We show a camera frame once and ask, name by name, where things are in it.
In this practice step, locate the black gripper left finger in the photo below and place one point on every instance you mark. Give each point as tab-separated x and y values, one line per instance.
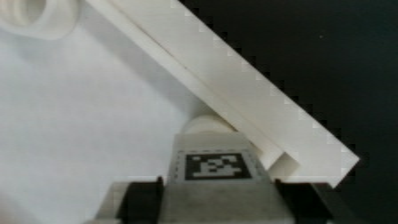
129	206

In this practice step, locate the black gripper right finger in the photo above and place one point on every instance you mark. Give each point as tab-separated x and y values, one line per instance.
314	203

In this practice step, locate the white table leg with tag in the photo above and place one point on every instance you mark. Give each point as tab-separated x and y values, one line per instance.
218	188

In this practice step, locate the white square tabletop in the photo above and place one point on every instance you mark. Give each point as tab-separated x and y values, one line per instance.
87	126

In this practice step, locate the white U-shaped fence wall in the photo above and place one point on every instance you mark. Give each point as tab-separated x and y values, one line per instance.
304	155

